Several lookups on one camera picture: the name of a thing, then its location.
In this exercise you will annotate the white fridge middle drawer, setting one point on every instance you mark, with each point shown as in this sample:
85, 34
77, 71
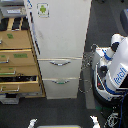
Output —
60, 68

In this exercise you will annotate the white fridge drawer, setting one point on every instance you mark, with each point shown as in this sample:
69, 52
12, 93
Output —
61, 88
60, 68

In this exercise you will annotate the white fridge bottom drawer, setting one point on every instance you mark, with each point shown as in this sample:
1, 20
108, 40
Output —
61, 88

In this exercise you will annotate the wooden drawer cabinet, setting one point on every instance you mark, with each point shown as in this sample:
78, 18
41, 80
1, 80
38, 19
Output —
19, 69

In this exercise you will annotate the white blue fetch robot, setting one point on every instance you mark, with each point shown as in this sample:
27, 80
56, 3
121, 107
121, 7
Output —
110, 71

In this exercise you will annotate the green android sticker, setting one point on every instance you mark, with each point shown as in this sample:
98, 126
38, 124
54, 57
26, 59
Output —
43, 9

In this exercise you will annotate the white part bottom right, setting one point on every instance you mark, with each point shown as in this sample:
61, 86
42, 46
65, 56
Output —
95, 121

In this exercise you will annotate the white part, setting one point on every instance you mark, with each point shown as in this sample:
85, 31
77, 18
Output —
32, 123
95, 121

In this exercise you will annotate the white part bottom left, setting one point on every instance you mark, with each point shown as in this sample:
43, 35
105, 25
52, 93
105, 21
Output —
32, 123

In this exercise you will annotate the grey box on cabinet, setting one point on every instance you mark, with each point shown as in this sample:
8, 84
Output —
13, 11

